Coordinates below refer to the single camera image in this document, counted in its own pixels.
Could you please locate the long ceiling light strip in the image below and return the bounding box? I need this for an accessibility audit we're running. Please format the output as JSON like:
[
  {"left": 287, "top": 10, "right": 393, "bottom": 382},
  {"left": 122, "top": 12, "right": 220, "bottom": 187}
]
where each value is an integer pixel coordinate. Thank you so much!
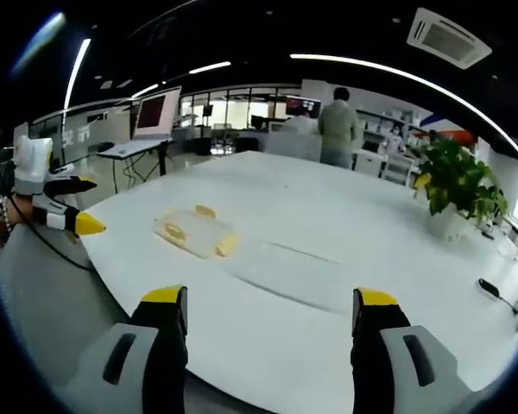
[
  {"left": 288, "top": 53, "right": 518, "bottom": 164},
  {"left": 63, "top": 37, "right": 92, "bottom": 114}
]

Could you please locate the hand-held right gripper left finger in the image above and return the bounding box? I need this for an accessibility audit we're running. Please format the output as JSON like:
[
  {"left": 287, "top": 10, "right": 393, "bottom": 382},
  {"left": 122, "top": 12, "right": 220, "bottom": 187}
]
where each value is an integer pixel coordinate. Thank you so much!
[{"left": 62, "top": 284, "right": 189, "bottom": 414}]

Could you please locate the large display screen on stand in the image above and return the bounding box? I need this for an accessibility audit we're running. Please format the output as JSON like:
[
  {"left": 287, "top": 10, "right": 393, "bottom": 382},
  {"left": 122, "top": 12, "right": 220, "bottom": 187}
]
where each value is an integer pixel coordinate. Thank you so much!
[{"left": 131, "top": 85, "right": 183, "bottom": 141}]

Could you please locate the person's left hand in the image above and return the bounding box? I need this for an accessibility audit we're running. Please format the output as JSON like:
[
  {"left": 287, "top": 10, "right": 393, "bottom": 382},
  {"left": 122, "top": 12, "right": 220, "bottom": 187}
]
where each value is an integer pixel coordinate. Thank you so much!
[{"left": 3, "top": 193, "right": 38, "bottom": 228}]

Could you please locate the small black device with cable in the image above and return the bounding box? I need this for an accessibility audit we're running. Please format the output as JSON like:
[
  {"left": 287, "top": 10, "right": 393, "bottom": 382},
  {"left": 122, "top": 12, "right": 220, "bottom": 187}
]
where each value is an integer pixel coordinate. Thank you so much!
[{"left": 477, "top": 277, "right": 518, "bottom": 317}]

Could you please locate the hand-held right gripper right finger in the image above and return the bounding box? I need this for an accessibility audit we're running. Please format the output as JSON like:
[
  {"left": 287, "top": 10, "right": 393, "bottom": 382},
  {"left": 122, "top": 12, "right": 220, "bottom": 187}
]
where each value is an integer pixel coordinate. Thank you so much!
[{"left": 350, "top": 286, "right": 472, "bottom": 414}]

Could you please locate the white low cabinet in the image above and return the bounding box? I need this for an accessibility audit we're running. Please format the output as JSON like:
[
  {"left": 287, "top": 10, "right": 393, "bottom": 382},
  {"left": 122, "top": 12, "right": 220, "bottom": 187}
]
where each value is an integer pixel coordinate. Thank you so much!
[{"left": 354, "top": 149, "right": 416, "bottom": 187}]

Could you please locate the background wall monitor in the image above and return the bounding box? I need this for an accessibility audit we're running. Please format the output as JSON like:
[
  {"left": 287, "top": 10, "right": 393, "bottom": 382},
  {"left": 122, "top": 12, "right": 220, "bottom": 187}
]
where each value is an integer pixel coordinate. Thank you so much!
[{"left": 284, "top": 96, "right": 323, "bottom": 118}]

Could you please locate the short ceiling light strip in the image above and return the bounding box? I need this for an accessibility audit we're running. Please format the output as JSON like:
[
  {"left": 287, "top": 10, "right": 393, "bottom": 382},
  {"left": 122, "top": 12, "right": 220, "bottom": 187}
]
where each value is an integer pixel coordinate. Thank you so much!
[
  {"left": 129, "top": 82, "right": 173, "bottom": 99},
  {"left": 187, "top": 60, "right": 233, "bottom": 75}
]

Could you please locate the ceiling air conditioner vent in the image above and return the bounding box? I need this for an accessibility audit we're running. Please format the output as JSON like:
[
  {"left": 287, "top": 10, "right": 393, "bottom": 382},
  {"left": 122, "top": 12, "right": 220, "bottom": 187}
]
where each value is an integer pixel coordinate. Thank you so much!
[{"left": 406, "top": 6, "right": 494, "bottom": 71}]

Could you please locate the beaded bracelet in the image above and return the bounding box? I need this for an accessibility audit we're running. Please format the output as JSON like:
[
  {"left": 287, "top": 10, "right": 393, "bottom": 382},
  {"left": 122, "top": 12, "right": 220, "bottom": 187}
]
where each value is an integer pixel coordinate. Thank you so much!
[{"left": 0, "top": 198, "right": 15, "bottom": 249}]

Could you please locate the green potted plant white pot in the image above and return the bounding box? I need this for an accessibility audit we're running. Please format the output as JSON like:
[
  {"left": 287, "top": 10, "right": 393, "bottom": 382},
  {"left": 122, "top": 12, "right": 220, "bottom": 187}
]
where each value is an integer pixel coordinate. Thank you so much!
[{"left": 413, "top": 137, "right": 509, "bottom": 241}]

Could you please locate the white side table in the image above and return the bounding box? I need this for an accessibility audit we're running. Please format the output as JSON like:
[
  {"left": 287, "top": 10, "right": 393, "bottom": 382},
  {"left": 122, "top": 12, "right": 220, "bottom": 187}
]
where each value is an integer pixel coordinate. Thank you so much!
[{"left": 96, "top": 136, "right": 174, "bottom": 195}]

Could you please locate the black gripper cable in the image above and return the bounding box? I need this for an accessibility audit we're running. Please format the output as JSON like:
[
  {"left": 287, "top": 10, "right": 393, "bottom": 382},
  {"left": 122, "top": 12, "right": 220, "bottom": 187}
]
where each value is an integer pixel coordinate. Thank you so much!
[{"left": 9, "top": 192, "right": 94, "bottom": 272}]

